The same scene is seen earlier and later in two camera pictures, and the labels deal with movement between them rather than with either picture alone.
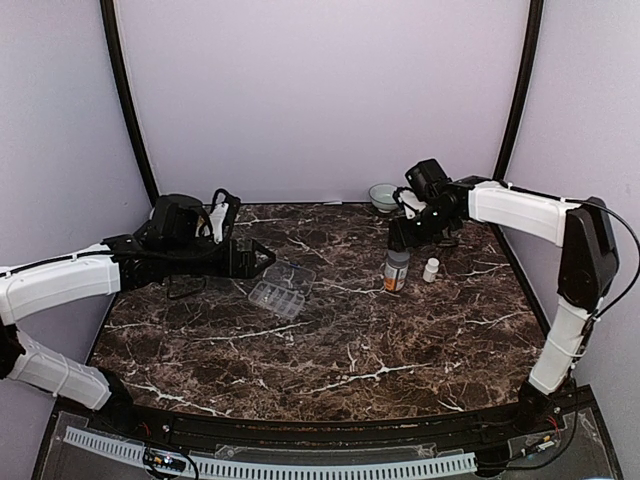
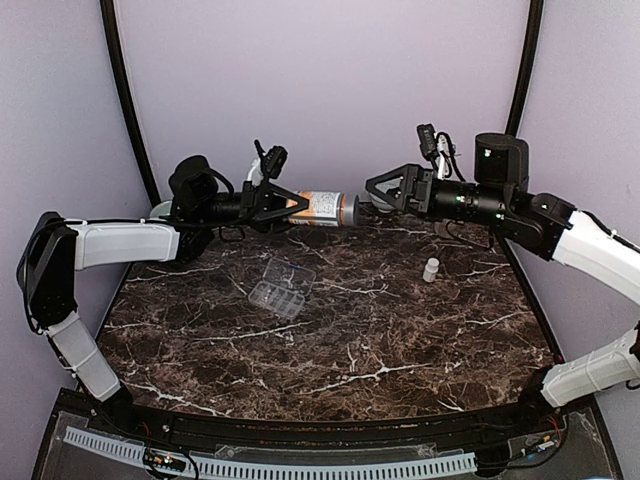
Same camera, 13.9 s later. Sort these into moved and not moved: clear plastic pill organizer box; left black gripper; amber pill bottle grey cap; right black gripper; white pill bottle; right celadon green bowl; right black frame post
Moved: amber pill bottle grey cap; left black gripper; right black gripper
Not moved: right black frame post; clear plastic pill organizer box; white pill bottle; right celadon green bowl
